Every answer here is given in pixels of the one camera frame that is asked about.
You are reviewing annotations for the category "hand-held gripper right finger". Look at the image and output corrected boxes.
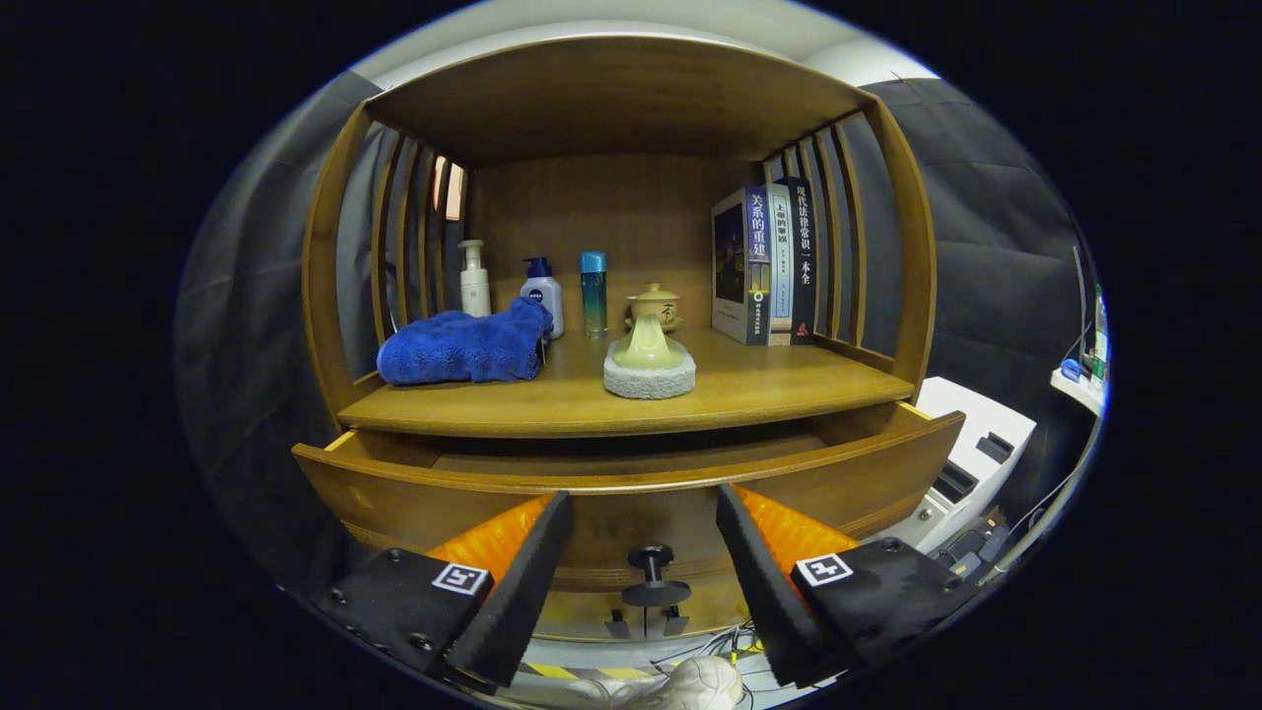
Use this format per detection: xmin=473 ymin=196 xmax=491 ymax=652
xmin=717 ymin=483 xmax=982 ymax=689

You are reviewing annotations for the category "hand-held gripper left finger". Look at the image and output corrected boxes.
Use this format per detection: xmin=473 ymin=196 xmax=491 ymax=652
xmin=315 ymin=490 xmax=576 ymax=688

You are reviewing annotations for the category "wooden drawer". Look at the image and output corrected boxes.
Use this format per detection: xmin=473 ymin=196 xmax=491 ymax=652
xmin=292 ymin=401 xmax=965 ymax=608

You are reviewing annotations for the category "wooden cabinet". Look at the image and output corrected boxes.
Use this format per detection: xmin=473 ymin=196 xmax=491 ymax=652
xmin=301 ymin=35 xmax=938 ymax=642

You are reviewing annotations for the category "black computer case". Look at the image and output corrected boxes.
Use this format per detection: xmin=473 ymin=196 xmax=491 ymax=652
xmin=932 ymin=508 xmax=1013 ymax=583

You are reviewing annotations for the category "blue towel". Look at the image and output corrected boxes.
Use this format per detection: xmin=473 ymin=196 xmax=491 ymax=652
xmin=377 ymin=296 xmax=555 ymax=386

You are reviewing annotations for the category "white lotion bottle blue cap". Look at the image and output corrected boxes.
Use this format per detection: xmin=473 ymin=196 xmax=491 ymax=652
xmin=520 ymin=257 xmax=565 ymax=340

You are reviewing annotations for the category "teal clear bottle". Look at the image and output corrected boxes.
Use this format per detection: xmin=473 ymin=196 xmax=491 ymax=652
xmin=580 ymin=250 xmax=609 ymax=338

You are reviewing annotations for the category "yellow lidded teacup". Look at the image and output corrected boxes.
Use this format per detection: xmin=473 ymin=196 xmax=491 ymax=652
xmin=625 ymin=283 xmax=683 ymax=333

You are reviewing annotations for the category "white pump bottle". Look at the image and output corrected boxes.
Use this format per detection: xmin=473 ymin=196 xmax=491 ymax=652
xmin=458 ymin=240 xmax=492 ymax=319

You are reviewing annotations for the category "white spine book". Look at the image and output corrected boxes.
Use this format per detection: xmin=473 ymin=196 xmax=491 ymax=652
xmin=767 ymin=182 xmax=796 ymax=346

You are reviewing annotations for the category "black spine book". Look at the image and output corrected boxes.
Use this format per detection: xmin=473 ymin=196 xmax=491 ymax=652
xmin=784 ymin=176 xmax=820 ymax=346

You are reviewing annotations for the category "grey book blue spine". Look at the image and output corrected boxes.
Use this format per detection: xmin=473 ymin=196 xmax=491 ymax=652
xmin=711 ymin=187 xmax=773 ymax=346

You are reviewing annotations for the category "white wall shelf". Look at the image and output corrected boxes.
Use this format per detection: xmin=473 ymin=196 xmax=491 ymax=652
xmin=1050 ymin=367 xmax=1107 ymax=418

